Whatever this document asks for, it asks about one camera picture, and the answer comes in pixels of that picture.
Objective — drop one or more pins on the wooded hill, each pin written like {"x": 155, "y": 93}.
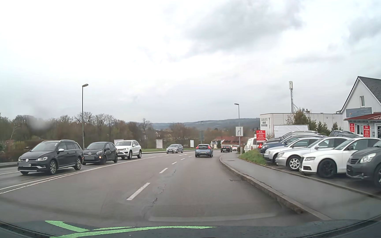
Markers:
{"x": 210, "y": 124}

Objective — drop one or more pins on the silver car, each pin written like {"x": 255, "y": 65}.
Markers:
{"x": 174, "y": 148}

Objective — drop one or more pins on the blue-grey hatchback car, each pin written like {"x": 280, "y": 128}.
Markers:
{"x": 204, "y": 150}

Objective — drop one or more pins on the white billboard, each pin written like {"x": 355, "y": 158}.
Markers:
{"x": 159, "y": 143}

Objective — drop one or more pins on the red-roofed building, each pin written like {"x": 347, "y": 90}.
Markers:
{"x": 228, "y": 141}

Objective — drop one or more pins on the dark car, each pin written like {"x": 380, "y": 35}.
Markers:
{"x": 226, "y": 148}

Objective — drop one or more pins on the grass strip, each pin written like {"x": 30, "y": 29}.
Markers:
{"x": 154, "y": 150}

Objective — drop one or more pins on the white lane road sign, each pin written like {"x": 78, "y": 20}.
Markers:
{"x": 239, "y": 131}

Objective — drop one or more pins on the white car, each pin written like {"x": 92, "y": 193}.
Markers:
{"x": 234, "y": 147}

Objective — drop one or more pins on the white van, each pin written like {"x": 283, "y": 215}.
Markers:
{"x": 250, "y": 144}

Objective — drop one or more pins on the grey asphalt road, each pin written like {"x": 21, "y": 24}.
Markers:
{"x": 190, "y": 185}

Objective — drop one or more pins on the white suv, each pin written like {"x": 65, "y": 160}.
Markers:
{"x": 128, "y": 148}

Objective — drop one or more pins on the red advertising sign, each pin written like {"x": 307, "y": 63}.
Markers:
{"x": 261, "y": 135}

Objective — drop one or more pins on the grass verge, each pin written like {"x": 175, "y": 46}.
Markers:
{"x": 253, "y": 157}

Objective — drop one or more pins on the white flat-roofed building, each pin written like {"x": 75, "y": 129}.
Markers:
{"x": 276, "y": 120}

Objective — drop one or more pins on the road markings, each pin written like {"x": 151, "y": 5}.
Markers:
{"x": 138, "y": 191}

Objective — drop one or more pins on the small black car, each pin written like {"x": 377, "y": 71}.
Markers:
{"x": 100, "y": 152}

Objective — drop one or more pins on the antenna mast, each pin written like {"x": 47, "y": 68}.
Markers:
{"x": 291, "y": 96}

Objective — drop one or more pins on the car's own bonnet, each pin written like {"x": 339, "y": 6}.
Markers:
{"x": 190, "y": 231}

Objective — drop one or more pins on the evergreen trees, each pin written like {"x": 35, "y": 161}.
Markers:
{"x": 304, "y": 120}

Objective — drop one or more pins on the row of bare trees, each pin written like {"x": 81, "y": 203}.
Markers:
{"x": 61, "y": 132}

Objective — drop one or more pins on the grey asphalt pavement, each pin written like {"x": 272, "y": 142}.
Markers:
{"x": 309, "y": 193}

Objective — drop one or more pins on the black estate car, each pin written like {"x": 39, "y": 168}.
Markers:
{"x": 50, "y": 156}

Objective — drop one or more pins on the row of parked cars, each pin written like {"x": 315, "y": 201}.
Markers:
{"x": 336, "y": 157}

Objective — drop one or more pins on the white house with grey roof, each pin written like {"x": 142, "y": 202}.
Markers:
{"x": 374, "y": 109}

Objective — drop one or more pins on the tall lamp post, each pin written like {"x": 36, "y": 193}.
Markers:
{"x": 82, "y": 115}

